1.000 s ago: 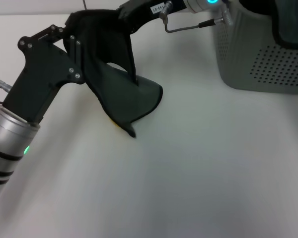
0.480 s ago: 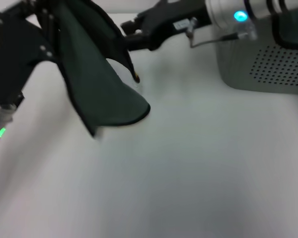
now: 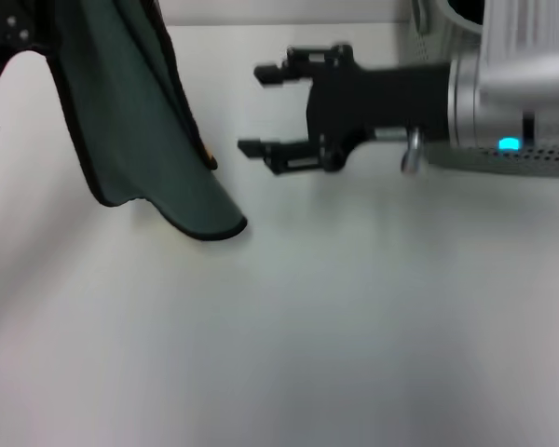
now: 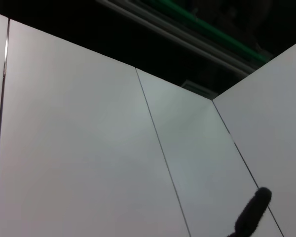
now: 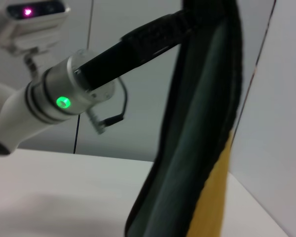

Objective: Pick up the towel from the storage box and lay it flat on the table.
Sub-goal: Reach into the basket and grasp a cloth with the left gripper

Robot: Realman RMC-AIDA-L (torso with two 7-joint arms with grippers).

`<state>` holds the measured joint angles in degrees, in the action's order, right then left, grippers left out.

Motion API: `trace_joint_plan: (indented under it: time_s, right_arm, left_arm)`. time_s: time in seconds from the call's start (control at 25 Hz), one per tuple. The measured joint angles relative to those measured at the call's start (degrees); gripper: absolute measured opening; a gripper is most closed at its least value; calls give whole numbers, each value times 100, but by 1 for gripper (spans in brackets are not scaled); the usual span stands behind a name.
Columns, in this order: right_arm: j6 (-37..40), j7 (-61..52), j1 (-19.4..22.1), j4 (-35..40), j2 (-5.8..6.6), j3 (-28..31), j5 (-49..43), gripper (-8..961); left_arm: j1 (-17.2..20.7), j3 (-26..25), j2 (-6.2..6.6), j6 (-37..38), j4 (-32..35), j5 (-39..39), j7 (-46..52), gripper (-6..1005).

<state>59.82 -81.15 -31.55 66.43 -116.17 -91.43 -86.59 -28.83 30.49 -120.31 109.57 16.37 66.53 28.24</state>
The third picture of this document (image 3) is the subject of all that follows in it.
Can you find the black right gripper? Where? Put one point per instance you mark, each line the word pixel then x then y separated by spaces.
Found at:
pixel 377 98

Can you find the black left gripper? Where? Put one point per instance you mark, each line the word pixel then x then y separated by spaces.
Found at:
pixel 9 32

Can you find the yellow and green towel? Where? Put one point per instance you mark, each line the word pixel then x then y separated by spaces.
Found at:
pixel 130 116

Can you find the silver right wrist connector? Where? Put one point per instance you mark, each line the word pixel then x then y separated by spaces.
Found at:
pixel 410 153

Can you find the grey perforated storage box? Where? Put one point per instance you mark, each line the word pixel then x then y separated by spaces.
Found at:
pixel 517 163

